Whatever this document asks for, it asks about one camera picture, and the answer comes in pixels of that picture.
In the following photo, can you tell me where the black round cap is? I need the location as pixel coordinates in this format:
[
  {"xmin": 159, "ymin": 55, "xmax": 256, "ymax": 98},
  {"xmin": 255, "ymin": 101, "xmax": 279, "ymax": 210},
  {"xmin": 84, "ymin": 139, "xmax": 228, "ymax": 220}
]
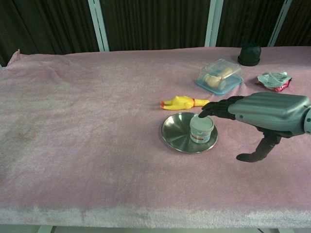
[{"xmin": 237, "ymin": 44, "xmax": 262, "ymax": 67}]

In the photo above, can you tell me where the yellow rubber chicken toy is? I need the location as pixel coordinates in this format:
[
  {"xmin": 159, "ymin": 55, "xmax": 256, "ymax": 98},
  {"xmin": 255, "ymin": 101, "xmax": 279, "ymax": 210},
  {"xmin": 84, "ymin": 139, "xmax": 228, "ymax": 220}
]
[{"xmin": 159, "ymin": 95, "xmax": 210, "ymax": 112}]

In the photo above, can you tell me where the round stainless steel plate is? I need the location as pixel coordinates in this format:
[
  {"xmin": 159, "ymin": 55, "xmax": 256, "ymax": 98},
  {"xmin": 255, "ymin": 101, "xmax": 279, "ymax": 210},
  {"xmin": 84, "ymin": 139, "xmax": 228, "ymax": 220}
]
[{"xmin": 161, "ymin": 112, "xmax": 219, "ymax": 154}]

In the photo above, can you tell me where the dark pleated curtain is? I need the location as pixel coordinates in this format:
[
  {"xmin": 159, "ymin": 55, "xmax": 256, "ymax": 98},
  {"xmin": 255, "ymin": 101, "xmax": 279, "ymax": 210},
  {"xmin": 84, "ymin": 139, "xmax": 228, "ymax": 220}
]
[{"xmin": 0, "ymin": 0, "xmax": 311, "ymax": 67}]

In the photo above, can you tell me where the crumpled silver red snack wrapper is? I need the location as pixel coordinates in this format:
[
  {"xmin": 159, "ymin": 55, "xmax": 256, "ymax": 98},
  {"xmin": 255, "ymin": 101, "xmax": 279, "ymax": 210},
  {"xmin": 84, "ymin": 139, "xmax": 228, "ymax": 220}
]
[{"xmin": 254, "ymin": 71, "xmax": 294, "ymax": 93}]

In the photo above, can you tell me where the clear box with blue base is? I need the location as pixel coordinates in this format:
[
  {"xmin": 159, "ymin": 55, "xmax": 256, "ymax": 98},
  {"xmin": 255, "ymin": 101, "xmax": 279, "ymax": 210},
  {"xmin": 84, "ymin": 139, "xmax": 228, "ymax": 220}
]
[{"xmin": 195, "ymin": 58, "xmax": 243, "ymax": 95}]

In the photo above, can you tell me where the white metal frame post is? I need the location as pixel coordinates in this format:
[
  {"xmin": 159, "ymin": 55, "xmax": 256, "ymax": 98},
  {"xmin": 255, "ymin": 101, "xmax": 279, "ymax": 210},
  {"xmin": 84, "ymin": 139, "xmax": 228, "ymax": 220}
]
[
  {"xmin": 268, "ymin": 0, "xmax": 293, "ymax": 47},
  {"xmin": 87, "ymin": 0, "xmax": 110, "ymax": 52},
  {"xmin": 204, "ymin": 0, "xmax": 224, "ymax": 48}
]

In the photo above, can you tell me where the small white plastic jar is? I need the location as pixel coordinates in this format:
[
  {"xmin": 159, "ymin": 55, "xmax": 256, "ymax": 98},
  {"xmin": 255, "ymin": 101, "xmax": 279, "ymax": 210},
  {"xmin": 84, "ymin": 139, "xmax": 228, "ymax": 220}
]
[{"xmin": 189, "ymin": 115, "xmax": 215, "ymax": 144}]

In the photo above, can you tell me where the pink fleece table cloth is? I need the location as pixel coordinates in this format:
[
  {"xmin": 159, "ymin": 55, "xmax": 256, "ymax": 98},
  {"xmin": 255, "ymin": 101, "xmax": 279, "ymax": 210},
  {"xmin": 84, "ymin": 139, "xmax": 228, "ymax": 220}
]
[{"xmin": 0, "ymin": 46, "xmax": 311, "ymax": 229}]

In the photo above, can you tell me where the grey black right robot hand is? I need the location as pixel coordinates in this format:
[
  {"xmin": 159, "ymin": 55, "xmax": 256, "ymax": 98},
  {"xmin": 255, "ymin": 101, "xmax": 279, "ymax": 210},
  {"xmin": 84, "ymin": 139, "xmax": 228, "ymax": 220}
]
[{"xmin": 198, "ymin": 92, "xmax": 311, "ymax": 163}]

